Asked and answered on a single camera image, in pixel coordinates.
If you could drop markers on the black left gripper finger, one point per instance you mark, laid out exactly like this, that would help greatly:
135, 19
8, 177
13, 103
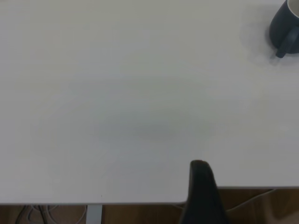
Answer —
203, 198

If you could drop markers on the dark grey ceramic mug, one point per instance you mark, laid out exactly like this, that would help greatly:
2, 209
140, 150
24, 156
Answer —
280, 25

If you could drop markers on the grey metal table leg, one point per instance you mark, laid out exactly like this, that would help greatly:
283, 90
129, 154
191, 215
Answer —
94, 214

